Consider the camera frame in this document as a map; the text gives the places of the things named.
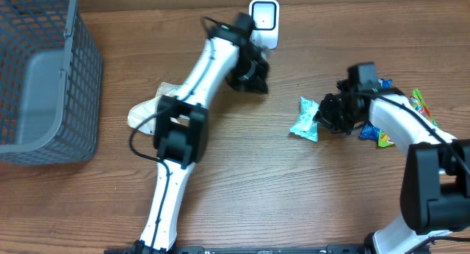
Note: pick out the green gummy candy bag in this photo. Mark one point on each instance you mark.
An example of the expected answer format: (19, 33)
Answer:
(422, 105)

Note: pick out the white barcode scanner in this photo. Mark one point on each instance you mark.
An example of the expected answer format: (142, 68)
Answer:
(266, 15)

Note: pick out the blue cookie pack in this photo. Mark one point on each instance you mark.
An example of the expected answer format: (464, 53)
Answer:
(369, 132)

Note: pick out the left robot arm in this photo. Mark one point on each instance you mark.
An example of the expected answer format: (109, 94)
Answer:
(181, 128)

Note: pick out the beige snack bag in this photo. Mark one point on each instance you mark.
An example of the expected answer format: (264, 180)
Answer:
(138, 113)

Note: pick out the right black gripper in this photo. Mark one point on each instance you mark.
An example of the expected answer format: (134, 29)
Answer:
(323, 117)

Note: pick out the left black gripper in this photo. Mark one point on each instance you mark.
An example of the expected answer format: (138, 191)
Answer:
(259, 84)

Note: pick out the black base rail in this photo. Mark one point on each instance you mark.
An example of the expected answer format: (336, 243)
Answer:
(330, 249)

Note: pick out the mint green snack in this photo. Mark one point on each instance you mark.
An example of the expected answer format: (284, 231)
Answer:
(306, 125)

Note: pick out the dark grey plastic basket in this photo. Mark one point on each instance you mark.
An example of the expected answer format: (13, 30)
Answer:
(51, 83)

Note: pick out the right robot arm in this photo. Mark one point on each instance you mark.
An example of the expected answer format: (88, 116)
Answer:
(434, 198)

